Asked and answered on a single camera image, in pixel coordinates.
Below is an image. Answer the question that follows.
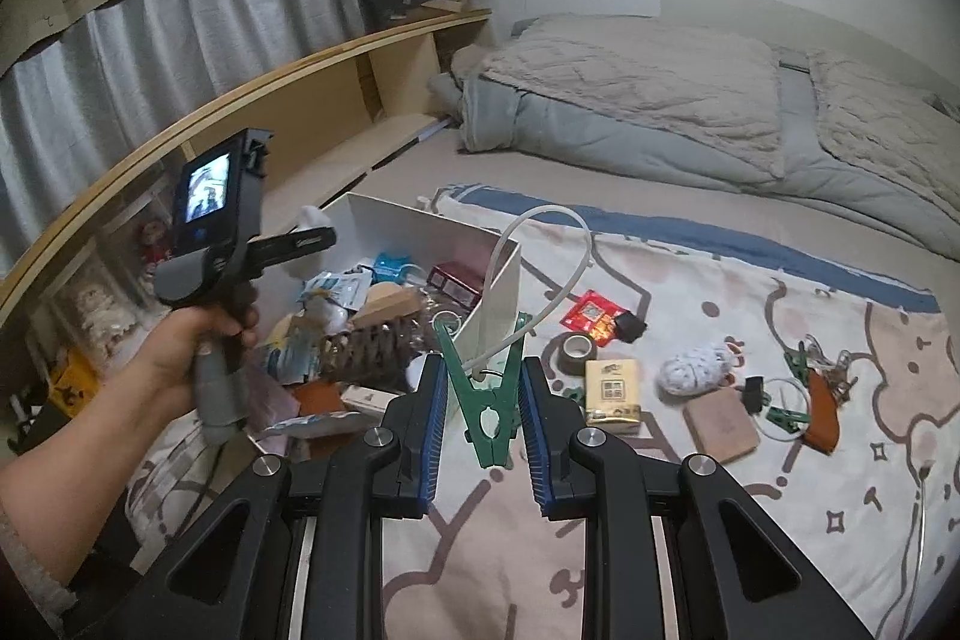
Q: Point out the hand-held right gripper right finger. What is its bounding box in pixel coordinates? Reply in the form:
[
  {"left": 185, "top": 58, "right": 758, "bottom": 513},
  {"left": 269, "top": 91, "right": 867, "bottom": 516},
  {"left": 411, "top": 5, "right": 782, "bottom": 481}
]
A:
[{"left": 520, "top": 355, "right": 875, "bottom": 640}]

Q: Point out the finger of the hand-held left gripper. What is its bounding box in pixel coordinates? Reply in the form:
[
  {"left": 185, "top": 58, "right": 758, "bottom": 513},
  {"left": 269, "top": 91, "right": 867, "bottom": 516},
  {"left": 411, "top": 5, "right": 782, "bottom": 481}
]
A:
[{"left": 251, "top": 226, "right": 338, "bottom": 262}]

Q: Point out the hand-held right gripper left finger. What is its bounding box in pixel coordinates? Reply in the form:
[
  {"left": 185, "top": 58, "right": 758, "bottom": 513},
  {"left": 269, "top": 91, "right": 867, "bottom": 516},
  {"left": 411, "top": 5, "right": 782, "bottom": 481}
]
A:
[{"left": 112, "top": 351, "right": 451, "bottom": 640}]

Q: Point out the yellow tissue pack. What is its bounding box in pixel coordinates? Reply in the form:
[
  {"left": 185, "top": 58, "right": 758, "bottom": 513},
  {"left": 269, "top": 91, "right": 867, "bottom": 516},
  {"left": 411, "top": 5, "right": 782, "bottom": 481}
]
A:
[{"left": 583, "top": 359, "right": 646, "bottom": 438}]

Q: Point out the white storage box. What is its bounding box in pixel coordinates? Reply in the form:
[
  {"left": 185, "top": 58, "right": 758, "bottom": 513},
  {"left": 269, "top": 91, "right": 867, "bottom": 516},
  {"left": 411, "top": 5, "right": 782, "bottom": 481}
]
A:
[{"left": 255, "top": 192, "right": 522, "bottom": 453}]

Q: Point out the pink tissue pack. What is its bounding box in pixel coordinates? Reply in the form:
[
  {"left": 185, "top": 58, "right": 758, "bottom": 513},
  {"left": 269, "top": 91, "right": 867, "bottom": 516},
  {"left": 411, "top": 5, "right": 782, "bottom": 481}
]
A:
[{"left": 240, "top": 377, "right": 301, "bottom": 438}]

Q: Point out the pinkish brown cardboard box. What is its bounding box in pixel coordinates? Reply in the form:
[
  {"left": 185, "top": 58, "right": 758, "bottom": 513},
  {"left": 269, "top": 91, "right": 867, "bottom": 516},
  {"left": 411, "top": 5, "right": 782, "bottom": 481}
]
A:
[{"left": 682, "top": 389, "right": 762, "bottom": 461}]

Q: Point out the person's left forearm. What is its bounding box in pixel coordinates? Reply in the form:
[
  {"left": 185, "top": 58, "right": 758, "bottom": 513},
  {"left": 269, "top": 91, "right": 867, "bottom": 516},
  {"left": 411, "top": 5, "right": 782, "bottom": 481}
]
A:
[{"left": 0, "top": 340, "right": 173, "bottom": 618}]

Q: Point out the person's left hand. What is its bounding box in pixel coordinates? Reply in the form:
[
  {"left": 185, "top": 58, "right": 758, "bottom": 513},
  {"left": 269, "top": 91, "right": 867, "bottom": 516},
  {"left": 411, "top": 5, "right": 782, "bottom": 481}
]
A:
[{"left": 146, "top": 306, "right": 260, "bottom": 412}]

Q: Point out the clear jar with red doll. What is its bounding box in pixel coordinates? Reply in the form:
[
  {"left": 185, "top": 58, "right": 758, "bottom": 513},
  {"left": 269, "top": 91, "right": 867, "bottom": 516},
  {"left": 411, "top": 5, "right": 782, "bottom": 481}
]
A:
[{"left": 131, "top": 212, "right": 177, "bottom": 274}]

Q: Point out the small white box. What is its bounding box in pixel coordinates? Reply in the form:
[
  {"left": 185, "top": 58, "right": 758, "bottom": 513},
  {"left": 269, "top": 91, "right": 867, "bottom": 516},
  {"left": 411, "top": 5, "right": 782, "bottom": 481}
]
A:
[{"left": 341, "top": 383, "right": 398, "bottom": 416}]

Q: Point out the brown tape roll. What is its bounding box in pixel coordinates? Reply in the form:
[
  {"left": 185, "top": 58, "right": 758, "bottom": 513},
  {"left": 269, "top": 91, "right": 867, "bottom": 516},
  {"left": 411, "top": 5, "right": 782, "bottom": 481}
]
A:
[{"left": 559, "top": 332, "right": 601, "bottom": 375}]

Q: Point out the wooden block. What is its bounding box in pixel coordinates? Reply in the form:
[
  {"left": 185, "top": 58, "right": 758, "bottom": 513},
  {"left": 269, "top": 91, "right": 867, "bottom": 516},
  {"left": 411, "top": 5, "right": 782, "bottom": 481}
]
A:
[{"left": 349, "top": 284, "right": 421, "bottom": 330}]

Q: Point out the clear jar with beige doll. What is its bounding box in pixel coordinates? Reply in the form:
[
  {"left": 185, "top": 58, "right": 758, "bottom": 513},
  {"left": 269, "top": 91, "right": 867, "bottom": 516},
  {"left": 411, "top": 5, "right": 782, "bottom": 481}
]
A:
[{"left": 71, "top": 280, "right": 132, "bottom": 356}]

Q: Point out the red snack packet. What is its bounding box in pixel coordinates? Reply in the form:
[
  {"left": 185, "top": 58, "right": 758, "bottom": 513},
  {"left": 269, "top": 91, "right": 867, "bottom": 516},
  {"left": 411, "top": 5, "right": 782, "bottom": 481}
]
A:
[{"left": 561, "top": 289, "right": 627, "bottom": 341}]

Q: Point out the small black box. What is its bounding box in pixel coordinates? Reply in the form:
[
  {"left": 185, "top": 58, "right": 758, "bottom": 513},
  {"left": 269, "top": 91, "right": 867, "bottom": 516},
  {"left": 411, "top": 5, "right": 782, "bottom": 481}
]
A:
[{"left": 611, "top": 310, "right": 650, "bottom": 345}]

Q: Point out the white knit ball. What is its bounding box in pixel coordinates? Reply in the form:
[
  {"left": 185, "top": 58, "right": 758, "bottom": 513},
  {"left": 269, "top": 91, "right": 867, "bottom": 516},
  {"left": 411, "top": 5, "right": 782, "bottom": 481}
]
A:
[{"left": 660, "top": 340, "right": 740, "bottom": 397}]

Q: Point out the wooden bedside shelf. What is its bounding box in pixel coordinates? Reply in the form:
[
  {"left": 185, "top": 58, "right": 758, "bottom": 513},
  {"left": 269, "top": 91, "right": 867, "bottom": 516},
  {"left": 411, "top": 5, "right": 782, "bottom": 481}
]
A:
[{"left": 0, "top": 6, "right": 492, "bottom": 431}]

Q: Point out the white plastic tube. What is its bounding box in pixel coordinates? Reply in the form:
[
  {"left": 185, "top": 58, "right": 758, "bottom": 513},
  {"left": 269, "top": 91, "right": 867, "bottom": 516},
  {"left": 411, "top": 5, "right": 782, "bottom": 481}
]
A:
[{"left": 461, "top": 203, "right": 595, "bottom": 382}]

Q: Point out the printed cartoon blanket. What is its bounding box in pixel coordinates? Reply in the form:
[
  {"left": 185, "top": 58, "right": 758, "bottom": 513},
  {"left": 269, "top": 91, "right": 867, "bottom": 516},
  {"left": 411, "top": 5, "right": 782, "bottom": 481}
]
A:
[{"left": 124, "top": 182, "right": 960, "bottom": 640}]

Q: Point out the grey curtain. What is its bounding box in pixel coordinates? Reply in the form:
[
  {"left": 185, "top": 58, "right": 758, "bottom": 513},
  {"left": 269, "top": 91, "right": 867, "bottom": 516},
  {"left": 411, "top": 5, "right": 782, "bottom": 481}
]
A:
[{"left": 0, "top": 0, "right": 387, "bottom": 281}]

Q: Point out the beige mattress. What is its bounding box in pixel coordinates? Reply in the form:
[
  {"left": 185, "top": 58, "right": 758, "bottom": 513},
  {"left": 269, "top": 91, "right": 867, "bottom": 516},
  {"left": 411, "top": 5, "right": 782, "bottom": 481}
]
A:
[{"left": 262, "top": 126, "right": 960, "bottom": 311}]

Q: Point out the brown leather key pouch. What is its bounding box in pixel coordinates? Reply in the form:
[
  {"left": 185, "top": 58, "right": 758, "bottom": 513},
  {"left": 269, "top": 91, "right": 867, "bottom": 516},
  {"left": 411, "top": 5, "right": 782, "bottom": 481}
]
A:
[{"left": 799, "top": 370, "right": 841, "bottom": 457}]

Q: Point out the grey quilt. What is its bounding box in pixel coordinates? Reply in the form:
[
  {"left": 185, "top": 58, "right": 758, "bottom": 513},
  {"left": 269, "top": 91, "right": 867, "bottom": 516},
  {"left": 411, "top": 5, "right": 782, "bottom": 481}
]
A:
[{"left": 427, "top": 14, "right": 960, "bottom": 259}]

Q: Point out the bunch of keys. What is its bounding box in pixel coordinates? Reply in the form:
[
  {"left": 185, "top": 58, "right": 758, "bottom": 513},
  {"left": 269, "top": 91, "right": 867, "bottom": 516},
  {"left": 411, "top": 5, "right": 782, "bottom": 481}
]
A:
[{"left": 806, "top": 332, "right": 860, "bottom": 401}]

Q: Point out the beige fleece blanket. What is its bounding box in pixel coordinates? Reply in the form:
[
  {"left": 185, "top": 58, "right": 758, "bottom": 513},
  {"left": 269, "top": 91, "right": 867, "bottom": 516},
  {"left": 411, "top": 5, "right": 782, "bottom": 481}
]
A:
[
  {"left": 808, "top": 47, "right": 960, "bottom": 251},
  {"left": 480, "top": 14, "right": 785, "bottom": 191}
]

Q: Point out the brown braided rope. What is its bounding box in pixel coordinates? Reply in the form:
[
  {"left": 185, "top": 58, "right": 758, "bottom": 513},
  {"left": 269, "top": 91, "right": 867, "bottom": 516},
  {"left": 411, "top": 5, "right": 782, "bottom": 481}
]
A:
[{"left": 319, "top": 317, "right": 425, "bottom": 378}]

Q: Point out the white wire ring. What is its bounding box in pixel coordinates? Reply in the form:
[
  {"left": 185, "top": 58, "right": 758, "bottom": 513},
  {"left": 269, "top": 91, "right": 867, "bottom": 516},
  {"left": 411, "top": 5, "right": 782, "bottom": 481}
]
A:
[{"left": 754, "top": 374, "right": 811, "bottom": 442}]

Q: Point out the white charging cable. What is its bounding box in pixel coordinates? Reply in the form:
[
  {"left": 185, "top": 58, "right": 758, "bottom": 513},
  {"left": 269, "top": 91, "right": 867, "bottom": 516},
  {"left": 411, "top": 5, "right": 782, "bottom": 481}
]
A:
[{"left": 904, "top": 460, "right": 938, "bottom": 633}]

